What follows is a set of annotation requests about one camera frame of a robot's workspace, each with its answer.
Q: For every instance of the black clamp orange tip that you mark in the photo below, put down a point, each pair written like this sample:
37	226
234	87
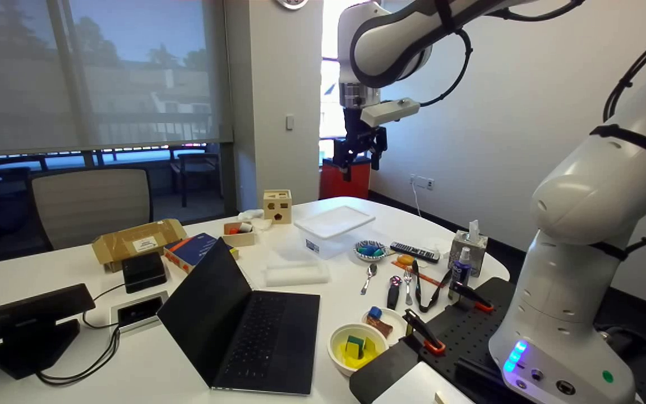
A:
472	297
422	330

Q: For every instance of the black monitor on stand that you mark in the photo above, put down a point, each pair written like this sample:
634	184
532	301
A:
23	322

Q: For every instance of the grey tissue box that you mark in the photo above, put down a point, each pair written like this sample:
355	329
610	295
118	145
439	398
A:
469	250

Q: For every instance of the red bin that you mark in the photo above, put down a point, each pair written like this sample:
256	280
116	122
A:
344	179

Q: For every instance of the cardboard box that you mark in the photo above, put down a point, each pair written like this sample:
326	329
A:
133	242

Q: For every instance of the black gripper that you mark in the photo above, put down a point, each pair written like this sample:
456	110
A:
364	126

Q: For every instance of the black remote control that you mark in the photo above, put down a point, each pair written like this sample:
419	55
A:
414	251

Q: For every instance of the brown block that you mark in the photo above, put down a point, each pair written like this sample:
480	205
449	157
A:
383	325

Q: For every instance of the black marker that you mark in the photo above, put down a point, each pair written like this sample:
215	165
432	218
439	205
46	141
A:
393	292

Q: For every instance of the grey window blind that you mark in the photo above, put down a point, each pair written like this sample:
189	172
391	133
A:
77	75

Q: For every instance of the black base mat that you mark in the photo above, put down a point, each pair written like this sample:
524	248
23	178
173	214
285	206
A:
460	337

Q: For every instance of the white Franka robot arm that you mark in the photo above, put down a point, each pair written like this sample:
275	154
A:
600	226

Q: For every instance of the wooden shape sorter cube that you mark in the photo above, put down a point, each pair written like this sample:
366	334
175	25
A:
277	205

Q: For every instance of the grey office chair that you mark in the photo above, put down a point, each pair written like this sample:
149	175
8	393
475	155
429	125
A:
91	205

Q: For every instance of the clear plastic lidded container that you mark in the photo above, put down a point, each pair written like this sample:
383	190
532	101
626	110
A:
335	223

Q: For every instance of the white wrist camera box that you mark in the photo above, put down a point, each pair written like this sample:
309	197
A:
391	110

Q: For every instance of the black laptop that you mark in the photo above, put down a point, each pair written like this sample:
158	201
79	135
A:
263	337

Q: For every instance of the wall clock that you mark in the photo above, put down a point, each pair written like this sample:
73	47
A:
292	3

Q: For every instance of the blue book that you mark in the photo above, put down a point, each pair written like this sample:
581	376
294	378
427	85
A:
192	250

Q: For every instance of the small black box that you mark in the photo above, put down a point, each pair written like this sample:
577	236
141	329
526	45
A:
144	269

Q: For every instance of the yellow bowl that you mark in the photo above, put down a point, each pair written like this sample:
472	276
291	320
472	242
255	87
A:
337	350

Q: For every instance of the small blue bowl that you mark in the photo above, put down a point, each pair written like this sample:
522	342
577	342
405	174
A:
370	250

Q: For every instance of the orange tool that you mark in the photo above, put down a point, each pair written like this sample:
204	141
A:
405	261

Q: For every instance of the white wall switch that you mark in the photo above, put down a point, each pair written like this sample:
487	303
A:
291	125

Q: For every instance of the blue block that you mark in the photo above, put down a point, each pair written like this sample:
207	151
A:
376	312

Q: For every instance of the green block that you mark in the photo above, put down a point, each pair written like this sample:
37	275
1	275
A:
355	347

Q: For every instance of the white wall outlet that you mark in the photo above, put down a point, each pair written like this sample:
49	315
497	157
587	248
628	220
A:
422	183

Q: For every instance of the dark background chair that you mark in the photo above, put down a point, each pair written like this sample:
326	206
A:
192	169

